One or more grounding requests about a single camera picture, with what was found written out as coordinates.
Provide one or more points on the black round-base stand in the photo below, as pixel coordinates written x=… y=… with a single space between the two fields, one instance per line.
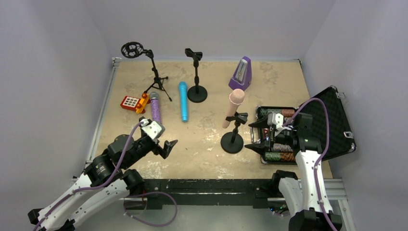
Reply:
x=197 y=93
x=232 y=142

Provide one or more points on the black tripod mic stand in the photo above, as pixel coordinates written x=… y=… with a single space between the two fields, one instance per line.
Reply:
x=133 y=50

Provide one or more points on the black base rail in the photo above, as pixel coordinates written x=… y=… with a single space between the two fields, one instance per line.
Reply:
x=155 y=193

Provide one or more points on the blue plastic microphone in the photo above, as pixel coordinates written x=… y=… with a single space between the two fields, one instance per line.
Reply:
x=183 y=101

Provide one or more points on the purple glitter microphone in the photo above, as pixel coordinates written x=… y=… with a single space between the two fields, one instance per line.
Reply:
x=155 y=107

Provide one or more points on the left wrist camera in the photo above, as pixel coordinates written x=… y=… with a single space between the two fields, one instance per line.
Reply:
x=152 y=129

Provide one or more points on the green poker chip roll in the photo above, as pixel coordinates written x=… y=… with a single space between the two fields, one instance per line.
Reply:
x=272 y=157

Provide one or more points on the red poker chip roll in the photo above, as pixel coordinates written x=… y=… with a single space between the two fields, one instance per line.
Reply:
x=287 y=157

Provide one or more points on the red yellow toy block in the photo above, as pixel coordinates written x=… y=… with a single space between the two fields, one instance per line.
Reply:
x=136 y=104

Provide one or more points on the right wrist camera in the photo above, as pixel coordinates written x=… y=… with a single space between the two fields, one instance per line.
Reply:
x=275 y=120

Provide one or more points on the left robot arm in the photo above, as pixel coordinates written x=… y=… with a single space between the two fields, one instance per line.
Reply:
x=106 y=179

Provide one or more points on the pink plastic microphone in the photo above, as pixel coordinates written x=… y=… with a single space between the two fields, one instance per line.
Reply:
x=236 y=98

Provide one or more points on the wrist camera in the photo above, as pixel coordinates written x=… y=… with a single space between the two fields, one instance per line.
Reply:
x=275 y=120
x=152 y=129

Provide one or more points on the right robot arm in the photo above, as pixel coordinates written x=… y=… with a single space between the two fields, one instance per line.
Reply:
x=307 y=200

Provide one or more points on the black poker chip case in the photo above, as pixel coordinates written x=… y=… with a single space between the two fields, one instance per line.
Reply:
x=341 y=136

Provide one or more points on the black round-base stand front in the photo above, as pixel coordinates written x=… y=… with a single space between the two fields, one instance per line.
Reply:
x=232 y=142

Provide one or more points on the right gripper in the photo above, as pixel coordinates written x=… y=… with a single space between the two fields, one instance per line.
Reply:
x=272 y=136

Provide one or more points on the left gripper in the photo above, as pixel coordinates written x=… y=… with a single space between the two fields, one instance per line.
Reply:
x=159 y=147

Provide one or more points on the purple metronome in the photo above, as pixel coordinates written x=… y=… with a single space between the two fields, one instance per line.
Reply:
x=242 y=77

